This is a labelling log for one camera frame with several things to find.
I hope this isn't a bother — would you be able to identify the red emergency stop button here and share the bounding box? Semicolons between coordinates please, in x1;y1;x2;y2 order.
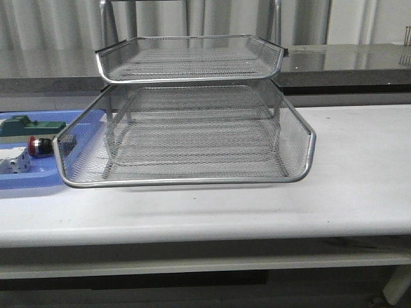
26;134;77;157

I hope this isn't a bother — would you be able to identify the silver mesh top tray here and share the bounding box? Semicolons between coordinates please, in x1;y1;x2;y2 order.
96;35;284;84

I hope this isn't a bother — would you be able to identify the blue plastic tray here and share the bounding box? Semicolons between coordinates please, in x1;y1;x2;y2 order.
1;109;107;190

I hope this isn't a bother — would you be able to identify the grey stone back counter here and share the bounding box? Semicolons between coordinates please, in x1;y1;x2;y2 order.
1;44;410;96

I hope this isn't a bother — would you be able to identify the green terminal block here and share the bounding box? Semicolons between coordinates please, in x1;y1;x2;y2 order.
1;115;66;144

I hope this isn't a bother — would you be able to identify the white circuit breaker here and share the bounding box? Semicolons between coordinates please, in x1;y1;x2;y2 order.
0;147;31;174

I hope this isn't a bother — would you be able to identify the grey metal rack frame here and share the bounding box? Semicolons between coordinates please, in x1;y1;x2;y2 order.
98;0;290;180

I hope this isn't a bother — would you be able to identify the wire holder on counter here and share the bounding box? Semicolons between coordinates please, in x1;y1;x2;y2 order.
403;26;411;46

